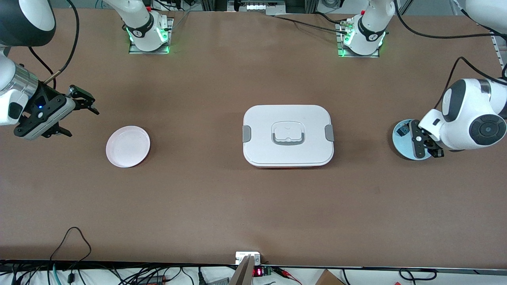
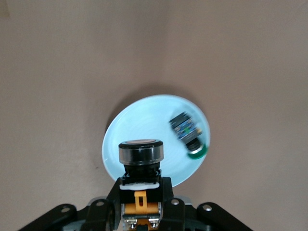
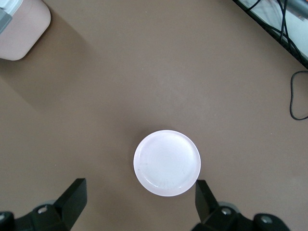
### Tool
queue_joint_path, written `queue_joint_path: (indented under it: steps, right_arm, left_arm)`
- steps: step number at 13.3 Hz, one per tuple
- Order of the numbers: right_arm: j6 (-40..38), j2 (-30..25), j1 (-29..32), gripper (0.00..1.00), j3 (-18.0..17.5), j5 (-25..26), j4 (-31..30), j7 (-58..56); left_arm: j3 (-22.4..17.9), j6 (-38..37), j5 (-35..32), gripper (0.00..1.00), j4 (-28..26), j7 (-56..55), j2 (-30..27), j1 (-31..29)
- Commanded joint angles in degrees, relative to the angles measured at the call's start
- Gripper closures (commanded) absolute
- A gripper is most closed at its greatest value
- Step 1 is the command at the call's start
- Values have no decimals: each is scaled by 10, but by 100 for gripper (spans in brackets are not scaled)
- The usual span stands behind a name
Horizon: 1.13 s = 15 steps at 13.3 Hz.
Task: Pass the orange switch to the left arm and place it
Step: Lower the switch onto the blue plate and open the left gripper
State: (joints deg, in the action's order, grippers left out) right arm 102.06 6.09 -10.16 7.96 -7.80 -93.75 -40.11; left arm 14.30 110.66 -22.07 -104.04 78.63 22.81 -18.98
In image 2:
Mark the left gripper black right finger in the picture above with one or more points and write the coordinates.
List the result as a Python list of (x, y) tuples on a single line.
[(173, 211)]

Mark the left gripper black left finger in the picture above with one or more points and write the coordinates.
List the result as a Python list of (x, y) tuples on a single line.
[(101, 214)]

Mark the orange push-button switch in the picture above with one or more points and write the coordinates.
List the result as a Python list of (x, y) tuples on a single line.
[(140, 154)]

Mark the light blue round plate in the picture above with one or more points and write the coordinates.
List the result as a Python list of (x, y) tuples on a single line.
[(144, 120)]

